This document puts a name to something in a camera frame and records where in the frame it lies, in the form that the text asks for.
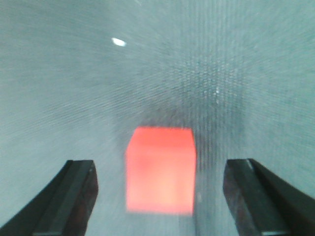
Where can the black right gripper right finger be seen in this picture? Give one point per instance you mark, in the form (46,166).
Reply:
(263,204)

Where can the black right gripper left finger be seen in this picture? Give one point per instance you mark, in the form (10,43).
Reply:
(62,208)

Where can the red magnetic block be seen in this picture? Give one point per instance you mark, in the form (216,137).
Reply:
(160,170)

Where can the small white paper scrap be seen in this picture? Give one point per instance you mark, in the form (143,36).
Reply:
(118,42)

